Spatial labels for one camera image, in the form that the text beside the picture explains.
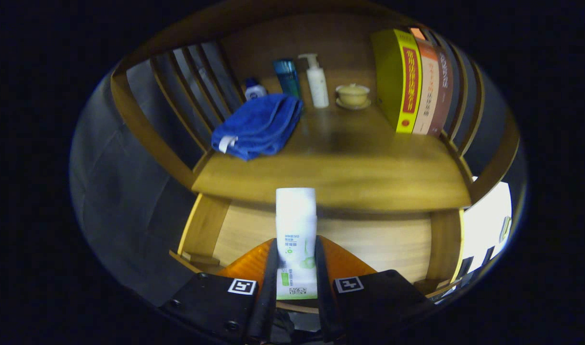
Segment wooden drawer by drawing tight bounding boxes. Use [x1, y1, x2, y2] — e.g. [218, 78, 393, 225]
[169, 192, 467, 315]

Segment wooden countertop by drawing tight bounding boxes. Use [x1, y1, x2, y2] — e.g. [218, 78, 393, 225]
[192, 79, 473, 212]

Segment white green tube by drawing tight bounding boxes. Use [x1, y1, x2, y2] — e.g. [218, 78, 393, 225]
[275, 187, 318, 301]

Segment yellow lidded tea cup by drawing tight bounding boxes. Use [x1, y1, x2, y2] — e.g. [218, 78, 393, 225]
[335, 83, 372, 111]

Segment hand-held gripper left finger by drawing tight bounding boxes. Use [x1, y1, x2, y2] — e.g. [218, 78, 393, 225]
[159, 239, 280, 345]

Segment white pump bottle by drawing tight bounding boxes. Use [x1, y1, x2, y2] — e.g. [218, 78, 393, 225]
[298, 53, 330, 109]

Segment orange white book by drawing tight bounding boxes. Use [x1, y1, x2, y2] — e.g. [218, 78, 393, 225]
[410, 28, 440, 136]

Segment teal bottle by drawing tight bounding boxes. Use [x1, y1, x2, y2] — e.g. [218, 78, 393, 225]
[272, 58, 303, 100]

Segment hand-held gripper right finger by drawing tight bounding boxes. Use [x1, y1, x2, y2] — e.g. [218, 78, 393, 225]
[314, 236, 437, 344]

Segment thick yellow book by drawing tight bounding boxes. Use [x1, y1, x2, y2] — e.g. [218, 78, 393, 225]
[371, 29, 423, 134]

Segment blue folded towel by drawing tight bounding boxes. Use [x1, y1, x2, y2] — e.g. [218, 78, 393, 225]
[211, 93, 304, 161]

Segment small white blue-capped bottle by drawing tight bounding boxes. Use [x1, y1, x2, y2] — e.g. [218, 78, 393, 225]
[245, 78, 268, 101]

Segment white side cabinet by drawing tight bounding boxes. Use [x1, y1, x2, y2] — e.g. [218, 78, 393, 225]
[458, 181, 513, 288]

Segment brown book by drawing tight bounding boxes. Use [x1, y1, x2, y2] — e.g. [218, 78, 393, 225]
[427, 41, 455, 138]

